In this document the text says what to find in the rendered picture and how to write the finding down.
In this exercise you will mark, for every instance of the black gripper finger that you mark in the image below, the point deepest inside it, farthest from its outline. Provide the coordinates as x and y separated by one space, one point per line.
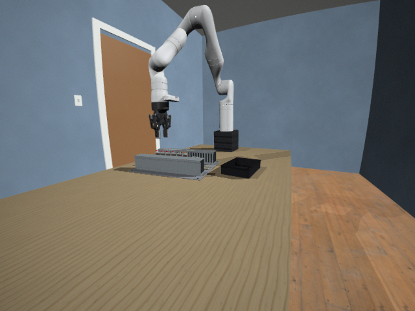
152 119
166 126

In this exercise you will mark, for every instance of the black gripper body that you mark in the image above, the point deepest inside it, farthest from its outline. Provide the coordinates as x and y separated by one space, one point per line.
159 109

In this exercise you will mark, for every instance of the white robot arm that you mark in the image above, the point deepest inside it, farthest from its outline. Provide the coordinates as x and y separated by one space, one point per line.
198 17

